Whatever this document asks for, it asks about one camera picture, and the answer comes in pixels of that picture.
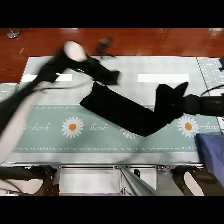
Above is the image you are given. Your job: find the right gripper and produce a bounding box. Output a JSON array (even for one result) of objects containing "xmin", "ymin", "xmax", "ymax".
[{"xmin": 183, "ymin": 94, "xmax": 202, "ymax": 116}]

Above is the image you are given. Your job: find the black garment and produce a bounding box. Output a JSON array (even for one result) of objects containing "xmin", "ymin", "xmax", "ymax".
[{"xmin": 79, "ymin": 81, "xmax": 190, "ymax": 138}]

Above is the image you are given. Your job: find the blue garment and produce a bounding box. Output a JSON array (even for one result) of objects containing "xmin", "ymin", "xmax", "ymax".
[{"xmin": 194, "ymin": 132, "xmax": 224, "ymax": 188}]

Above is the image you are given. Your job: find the black cable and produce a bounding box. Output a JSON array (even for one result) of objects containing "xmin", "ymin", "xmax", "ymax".
[{"xmin": 201, "ymin": 84, "xmax": 224, "ymax": 98}]

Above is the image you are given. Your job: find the silver frame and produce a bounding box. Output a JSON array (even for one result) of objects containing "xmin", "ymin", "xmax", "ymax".
[{"xmin": 0, "ymin": 161, "xmax": 224, "ymax": 197}]

